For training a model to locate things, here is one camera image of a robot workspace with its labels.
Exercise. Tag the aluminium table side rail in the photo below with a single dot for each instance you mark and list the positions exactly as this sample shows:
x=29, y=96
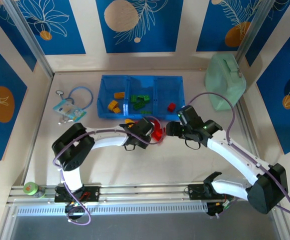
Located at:
x=36, y=135
x=246, y=125

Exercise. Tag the blue white plastic packet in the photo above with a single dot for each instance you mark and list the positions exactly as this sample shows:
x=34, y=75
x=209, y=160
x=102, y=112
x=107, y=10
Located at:
x=68, y=110

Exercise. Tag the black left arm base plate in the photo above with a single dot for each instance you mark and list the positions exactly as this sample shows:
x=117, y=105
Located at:
x=92, y=193

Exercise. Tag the blue three-compartment bin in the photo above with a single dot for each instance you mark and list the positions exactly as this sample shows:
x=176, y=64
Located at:
x=165, y=90

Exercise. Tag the black connector block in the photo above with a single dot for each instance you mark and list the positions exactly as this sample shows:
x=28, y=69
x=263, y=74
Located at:
x=213, y=210
x=73, y=209

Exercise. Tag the green lego brick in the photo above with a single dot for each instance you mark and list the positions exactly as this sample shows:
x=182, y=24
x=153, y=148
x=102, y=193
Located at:
x=139, y=105
x=133, y=98
x=147, y=111
x=145, y=97

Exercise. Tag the blue stethoscope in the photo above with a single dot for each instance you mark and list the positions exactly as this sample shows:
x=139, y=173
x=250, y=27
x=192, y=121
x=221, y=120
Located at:
x=91, y=96

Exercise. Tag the aluminium frame post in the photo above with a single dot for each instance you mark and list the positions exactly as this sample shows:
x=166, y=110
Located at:
x=255, y=30
x=32, y=42

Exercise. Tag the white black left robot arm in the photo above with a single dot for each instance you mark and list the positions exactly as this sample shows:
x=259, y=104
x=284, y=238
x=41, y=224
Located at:
x=107, y=140

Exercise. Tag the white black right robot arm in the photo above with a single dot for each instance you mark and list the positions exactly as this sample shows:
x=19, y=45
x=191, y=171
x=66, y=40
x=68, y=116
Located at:
x=235, y=155

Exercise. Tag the mint green zipper case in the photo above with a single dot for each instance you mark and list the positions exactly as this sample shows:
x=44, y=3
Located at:
x=222, y=82

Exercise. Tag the green tape roll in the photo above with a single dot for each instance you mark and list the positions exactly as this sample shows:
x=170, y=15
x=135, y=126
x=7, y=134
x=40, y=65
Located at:
x=30, y=187

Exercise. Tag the yellow lego brick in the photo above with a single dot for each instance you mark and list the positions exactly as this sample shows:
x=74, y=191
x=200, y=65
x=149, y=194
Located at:
x=117, y=110
x=119, y=95
x=112, y=104
x=130, y=121

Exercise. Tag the aluminium mounting rail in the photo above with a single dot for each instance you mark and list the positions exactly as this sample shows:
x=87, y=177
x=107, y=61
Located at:
x=145, y=192

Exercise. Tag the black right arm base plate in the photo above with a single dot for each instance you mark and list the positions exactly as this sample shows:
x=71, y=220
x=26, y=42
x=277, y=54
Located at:
x=196, y=191

